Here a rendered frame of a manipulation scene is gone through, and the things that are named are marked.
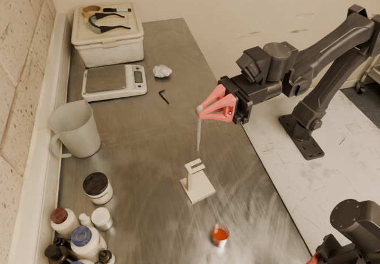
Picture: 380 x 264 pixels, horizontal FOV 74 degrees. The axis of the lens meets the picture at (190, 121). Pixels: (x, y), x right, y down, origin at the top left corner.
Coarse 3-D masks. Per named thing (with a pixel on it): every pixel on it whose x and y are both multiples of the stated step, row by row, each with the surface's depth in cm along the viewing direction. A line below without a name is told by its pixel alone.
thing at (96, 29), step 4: (92, 16) 113; (96, 16) 116; (100, 16) 117; (104, 16) 118; (120, 16) 120; (88, 20) 110; (92, 20) 115; (96, 20) 117; (92, 24) 108; (92, 28) 110; (96, 28) 108; (100, 28) 107; (104, 28) 108; (108, 28) 109; (112, 28) 109; (128, 28) 113; (96, 32) 110; (100, 32) 109
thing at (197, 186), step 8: (200, 160) 69; (200, 168) 67; (192, 176) 78; (200, 176) 78; (184, 184) 77; (192, 184) 77; (200, 184) 77; (208, 184) 77; (192, 192) 75; (200, 192) 75; (208, 192) 75; (192, 200) 73
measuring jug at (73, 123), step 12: (60, 108) 79; (72, 108) 82; (84, 108) 82; (48, 120) 75; (60, 120) 81; (72, 120) 85; (84, 120) 86; (60, 132) 72; (72, 132) 73; (84, 132) 76; (96, 132) 82; (72, 144) 77; (84, 144) 79; (96, 144) 84; (60, 156) 76; (84, 156) 83
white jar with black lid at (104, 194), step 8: (88, 176) 71; (96, 176) 71; (104, 176) 71; (88, 184) 70; (96, 184) 70; (104, 184) 70; (88, 192) 68; (96, 192) 68; (104, 192) 70; (112, 192) 75; (96, 200) 71; (104, 200) 72
